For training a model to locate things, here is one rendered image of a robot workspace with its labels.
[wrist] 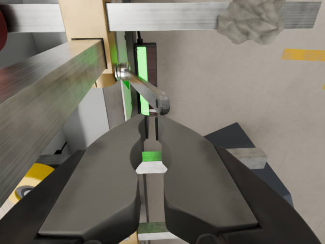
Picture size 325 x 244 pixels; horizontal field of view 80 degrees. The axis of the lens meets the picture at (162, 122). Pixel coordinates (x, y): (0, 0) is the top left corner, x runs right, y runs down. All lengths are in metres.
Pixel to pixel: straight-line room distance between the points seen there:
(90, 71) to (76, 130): 0.45
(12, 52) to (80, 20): 0.26
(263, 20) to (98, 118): 0.47
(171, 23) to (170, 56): 0.89
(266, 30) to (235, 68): 0.98
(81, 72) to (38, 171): 0.23
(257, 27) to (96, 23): 0.19
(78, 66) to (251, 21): 0.21
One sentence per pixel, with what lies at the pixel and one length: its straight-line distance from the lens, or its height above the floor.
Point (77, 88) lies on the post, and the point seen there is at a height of 0.98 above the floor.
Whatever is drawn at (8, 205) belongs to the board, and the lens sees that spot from 0.45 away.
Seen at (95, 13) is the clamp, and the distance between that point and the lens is 0.27.
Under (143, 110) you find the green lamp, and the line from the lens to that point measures 0.48.
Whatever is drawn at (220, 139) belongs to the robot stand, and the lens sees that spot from 1.34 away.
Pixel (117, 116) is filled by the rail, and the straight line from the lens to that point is 0.50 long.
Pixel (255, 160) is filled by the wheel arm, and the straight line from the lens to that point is 0.42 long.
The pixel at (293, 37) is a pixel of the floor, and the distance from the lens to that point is 1.38.
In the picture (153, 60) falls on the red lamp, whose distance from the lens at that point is 0.44.
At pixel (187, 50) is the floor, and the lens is 1.16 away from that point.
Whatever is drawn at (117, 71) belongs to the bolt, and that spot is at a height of 0.85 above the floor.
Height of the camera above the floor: 1.13
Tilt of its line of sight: 60 degrees down
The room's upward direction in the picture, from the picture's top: 175 degrees clockwise
